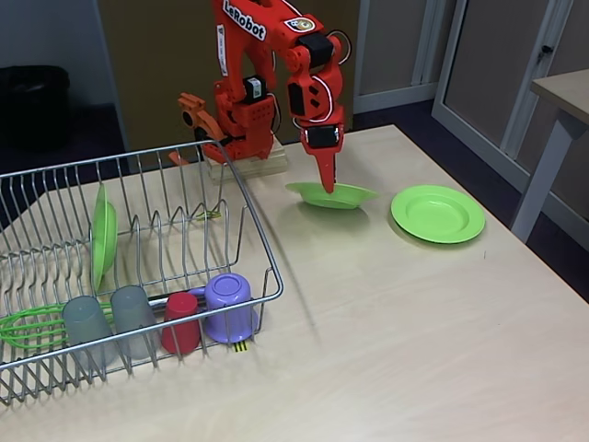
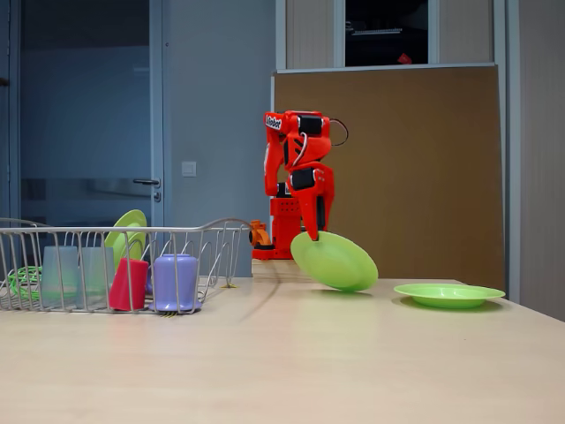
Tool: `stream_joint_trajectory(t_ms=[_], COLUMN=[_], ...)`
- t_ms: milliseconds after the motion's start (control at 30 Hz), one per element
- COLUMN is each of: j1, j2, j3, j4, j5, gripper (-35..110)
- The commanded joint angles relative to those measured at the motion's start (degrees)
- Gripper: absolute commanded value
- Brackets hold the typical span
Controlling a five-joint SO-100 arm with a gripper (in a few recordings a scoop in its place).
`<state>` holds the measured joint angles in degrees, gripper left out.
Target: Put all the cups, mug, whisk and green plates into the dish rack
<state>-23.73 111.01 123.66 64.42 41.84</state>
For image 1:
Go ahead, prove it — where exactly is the green whisk metal handle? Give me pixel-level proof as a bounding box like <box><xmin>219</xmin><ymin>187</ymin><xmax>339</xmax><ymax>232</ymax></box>
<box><xmin>0</xmin><ymin>292</ymin><xmax>208</xmax><ymax>351</ymax></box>

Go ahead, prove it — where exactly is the red plastic cup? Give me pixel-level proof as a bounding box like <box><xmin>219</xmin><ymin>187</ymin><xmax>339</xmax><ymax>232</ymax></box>
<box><xmin>160</xmin><ymin>293</ymin><xmax>202</xmax><ymax>355</ymax></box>

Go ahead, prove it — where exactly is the metal wire dish rack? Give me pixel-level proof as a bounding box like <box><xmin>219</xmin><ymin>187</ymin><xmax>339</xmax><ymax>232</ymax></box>
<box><xmin>0</xmin><ymin>139</ymin><xmax>284</xmax><ymax>407</ymax></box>

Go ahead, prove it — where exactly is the brown pin board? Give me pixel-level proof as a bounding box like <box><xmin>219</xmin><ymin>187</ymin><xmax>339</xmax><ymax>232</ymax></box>
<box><xmin>98</xmin><ymin>0</ymin><xmax>360</xmax><ymax>153</ymax></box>

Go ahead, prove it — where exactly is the green plastic plate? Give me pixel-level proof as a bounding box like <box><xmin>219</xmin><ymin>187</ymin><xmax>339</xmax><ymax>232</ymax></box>
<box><xmin>284</xmin><ymin>181</ymin><xmax>381</xmax><ymax>212</ymax></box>
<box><xmin>90</xmin><ymin>182</ymin><xmax>120</xmax><ymax>291</ymax></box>
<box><xmin>390</xmin><ymin>184</ymin><xmax>487</xmax><ymax>245</ymax></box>

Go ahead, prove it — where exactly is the grey framed cabinet door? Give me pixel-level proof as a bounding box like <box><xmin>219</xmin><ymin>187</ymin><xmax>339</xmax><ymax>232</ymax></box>
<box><xmin>352</xmin><ymin>0</ymin><xmax>443</xmax><ymax>114</ymax></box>
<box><xmin>431</xmin><ymin>0</ymin><xmax>589</xmax><ymax>217</ymax></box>

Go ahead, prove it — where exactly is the wooden base block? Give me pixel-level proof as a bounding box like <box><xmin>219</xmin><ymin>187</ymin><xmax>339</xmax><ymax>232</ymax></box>
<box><xmin>205</xmin><ymin>140</ymin><xmax>289</xmax><ymax>186</ymax></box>

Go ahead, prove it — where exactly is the white gripper servo cable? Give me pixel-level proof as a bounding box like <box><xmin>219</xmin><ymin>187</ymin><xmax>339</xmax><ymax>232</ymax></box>
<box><xmin>301</xmin><ymin>76</ymin><xmax>336</xmax><ymax>124</ymax></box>

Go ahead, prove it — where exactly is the orange table clamp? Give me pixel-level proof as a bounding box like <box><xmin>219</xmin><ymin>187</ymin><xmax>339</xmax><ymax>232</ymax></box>
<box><xmin>167</xmin><ymin>93</ymin><xmax>231</xmax><ymax>168</ymax></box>

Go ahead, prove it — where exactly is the grey translucent plastic cup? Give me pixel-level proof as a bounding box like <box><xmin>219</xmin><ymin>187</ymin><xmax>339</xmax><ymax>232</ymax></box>
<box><xmin>62</xmin><ymin>296</ymin><xmax>116</xmax><ymax>367</ymax></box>
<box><xmin>110</xmin><ymin>285</ymin><xmax>160</xmax><ymax>360</ymax></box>

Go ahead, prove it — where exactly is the beige side table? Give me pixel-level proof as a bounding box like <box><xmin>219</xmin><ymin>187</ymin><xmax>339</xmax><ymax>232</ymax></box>
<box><xmin>510</xmin><ymin>68</ymin><xmax>589</xmax><ymax>243</ymax></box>

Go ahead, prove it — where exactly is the black waste bin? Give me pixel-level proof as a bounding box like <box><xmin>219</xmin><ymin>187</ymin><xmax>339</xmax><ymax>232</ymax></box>
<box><xmin>0</xmin><ymin>64</ymin><xmax>71</xmax><ymax>151</ymax></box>

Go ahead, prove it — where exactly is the purple plastic mug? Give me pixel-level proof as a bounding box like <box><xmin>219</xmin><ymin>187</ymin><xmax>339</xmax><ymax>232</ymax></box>
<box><xmin>188</xmin><ymin>273</ymin><xmax>259</xmax><ymax>345</ymax></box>

